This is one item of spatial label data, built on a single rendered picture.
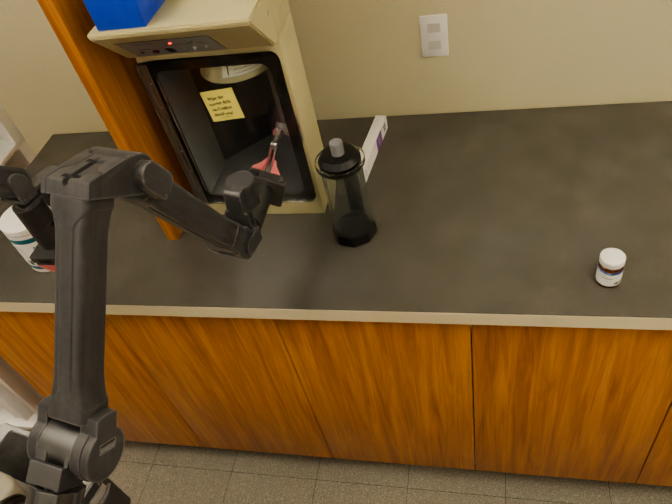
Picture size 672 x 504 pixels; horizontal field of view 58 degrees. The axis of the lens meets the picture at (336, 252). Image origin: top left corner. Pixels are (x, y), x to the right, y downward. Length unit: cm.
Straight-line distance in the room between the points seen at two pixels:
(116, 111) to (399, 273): 70
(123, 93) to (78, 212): 65
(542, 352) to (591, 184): 41
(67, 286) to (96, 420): 18
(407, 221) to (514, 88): 53
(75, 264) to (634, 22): 139
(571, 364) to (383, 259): 48
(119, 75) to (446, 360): 97
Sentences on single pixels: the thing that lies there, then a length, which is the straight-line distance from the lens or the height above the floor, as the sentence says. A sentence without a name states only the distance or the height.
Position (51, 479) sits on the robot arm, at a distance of 93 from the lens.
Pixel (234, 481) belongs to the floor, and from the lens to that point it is 225.
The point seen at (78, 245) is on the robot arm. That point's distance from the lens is 82.
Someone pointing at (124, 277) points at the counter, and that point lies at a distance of 158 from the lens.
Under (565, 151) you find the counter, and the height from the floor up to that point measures 94.
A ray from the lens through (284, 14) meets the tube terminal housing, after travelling 130.
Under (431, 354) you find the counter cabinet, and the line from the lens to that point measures 146.
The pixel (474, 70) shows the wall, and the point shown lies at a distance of 174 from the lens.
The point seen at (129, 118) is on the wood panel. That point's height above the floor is 128.
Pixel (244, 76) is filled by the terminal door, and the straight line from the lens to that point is 130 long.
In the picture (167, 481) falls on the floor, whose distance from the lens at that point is 234.
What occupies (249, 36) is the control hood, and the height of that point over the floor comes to 146.
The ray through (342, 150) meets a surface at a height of 119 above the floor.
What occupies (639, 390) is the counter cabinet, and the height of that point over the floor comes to 62.
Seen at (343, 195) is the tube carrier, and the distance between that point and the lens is 131.
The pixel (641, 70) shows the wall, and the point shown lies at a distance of 180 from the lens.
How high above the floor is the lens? 196
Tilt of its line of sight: 46 degrees down
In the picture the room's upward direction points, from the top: 15 degrees counter-clockwise
